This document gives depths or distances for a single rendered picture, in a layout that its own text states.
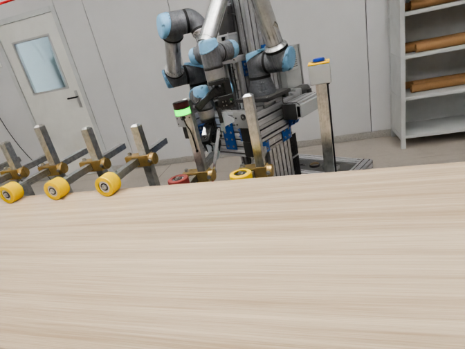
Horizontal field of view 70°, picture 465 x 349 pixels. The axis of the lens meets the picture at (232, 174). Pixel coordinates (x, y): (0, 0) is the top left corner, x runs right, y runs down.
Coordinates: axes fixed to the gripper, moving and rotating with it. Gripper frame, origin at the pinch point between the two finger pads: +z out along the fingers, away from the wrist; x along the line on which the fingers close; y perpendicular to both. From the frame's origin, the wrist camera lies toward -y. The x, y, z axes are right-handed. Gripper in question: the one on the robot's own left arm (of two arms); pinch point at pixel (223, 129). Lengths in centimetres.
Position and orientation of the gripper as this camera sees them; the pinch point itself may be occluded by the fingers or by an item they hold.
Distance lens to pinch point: 140.4
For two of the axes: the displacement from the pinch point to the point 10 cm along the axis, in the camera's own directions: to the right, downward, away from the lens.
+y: 9.7, -2.4, 0.0
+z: 2.2, 9.0, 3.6
